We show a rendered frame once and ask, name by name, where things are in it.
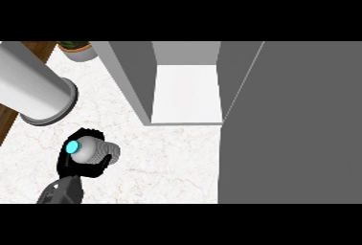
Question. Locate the potted plant grey pot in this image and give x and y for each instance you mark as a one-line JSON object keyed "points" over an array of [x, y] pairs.
{"points": [[79, 51]]}

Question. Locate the dark grey cabinet door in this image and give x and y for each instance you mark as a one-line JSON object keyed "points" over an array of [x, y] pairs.
{"points": [[292, 127]]}

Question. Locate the white paper towel roll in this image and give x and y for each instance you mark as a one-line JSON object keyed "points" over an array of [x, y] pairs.
{"points": [[33, 86]]}

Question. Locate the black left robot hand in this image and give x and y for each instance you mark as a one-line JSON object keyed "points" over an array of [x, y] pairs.
{"points": [[69, 166]]}

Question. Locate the grey open cabinet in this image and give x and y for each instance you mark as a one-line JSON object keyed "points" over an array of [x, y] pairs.
{"points": [[184, 92]]}

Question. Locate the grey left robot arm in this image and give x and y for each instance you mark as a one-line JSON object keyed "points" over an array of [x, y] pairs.
{"points": [[61, 191]]}

